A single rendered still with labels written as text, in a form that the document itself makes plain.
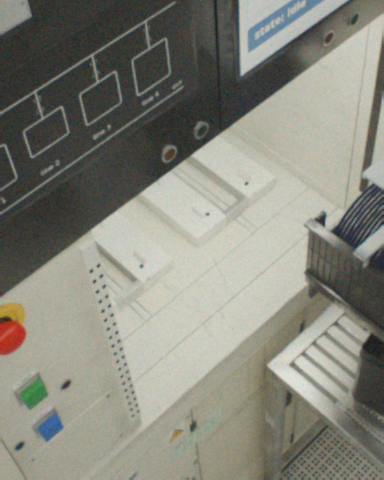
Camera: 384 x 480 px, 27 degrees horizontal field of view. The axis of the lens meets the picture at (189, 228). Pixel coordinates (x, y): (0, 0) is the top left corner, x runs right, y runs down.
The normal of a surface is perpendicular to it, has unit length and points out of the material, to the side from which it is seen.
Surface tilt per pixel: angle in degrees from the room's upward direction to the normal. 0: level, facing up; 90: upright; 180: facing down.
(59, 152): 90
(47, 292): 90
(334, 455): 0
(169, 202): 0
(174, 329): 0
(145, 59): 90
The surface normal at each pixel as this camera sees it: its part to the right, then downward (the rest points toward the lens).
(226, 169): -0.07, -0.61
